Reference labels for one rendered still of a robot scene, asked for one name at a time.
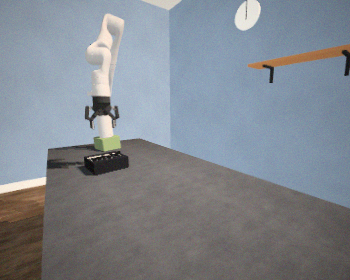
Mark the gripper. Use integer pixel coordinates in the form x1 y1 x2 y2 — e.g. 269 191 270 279
85 96 120 130

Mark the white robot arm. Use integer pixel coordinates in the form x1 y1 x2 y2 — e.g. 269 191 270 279
85 14 124 138

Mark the black lighting desk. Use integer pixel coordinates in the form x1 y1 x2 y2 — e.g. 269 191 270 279
84 151 129 175

